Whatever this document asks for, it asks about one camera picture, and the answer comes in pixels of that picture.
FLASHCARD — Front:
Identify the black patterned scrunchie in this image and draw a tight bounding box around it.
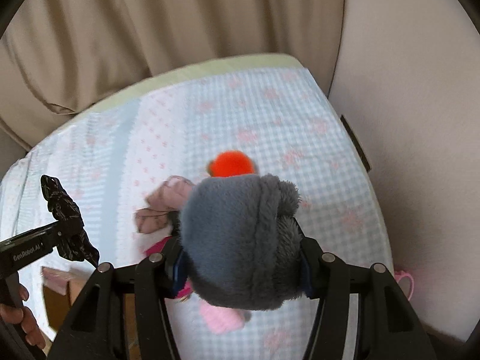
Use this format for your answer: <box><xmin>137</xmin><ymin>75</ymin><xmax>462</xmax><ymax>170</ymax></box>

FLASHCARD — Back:
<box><xmin>41</xmin><ymin>175</ymin><xmax>100</xmax><ymax>268</ymax></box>

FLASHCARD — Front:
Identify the magenta fabric pouch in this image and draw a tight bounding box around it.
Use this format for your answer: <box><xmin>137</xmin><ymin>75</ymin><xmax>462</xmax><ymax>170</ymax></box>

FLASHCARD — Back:
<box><xmin>145</xmin><ymin>236</ymin><xmax>193</xmax><ymax>301</ymax></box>

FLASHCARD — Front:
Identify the grey plush slipper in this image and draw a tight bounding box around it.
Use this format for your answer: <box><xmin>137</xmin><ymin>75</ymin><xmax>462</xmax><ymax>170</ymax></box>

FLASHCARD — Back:
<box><xmin>180</xmin><ymin>174</ymin><xmax>301</xmax><ymax>311</ymax></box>

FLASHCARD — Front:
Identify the brown plush toy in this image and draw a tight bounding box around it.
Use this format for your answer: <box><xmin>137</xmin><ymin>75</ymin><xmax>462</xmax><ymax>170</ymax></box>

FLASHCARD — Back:
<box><xmin>199</xmin><ymin>299</ymin><xmax>248</xmax><ymax>335</ymax></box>

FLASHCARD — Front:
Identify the person's left hand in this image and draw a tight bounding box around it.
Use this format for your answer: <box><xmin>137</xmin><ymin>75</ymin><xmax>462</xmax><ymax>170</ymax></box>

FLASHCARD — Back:
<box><xmin>1</xmin><ymin>303</ymin><xmax>46</xmax><ymax>350</ymax></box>

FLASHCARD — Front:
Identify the cardboard box with pink flaps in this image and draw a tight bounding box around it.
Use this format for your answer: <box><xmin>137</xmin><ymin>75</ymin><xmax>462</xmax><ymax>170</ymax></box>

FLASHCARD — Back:
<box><xmin>41</xmin><ymin>267</ymin><xmax>89</xmax><ymax>341</ymax></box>

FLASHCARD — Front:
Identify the blue checkered floral blanket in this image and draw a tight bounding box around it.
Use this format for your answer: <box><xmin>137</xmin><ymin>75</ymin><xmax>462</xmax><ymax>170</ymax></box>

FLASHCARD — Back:
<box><xmin>0</xmin><ymin>67</ymin><xmax>395</xmax><ymax>360</ymax></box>

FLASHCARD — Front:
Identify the pink folded cloth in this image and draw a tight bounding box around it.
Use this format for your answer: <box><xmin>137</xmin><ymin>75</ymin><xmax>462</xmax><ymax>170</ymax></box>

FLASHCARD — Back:
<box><xmin>134</xmin><ymin>175</ymin><xmax>194</xmax><ymax>234</ymax></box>

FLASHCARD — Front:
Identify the pink plastic ring item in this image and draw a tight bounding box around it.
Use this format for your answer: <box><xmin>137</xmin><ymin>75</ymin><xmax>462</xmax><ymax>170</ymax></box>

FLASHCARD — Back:
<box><xmin>394</xmin><ymin>270</ymin><xmax>415</xmax><ymax>301</ymax></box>

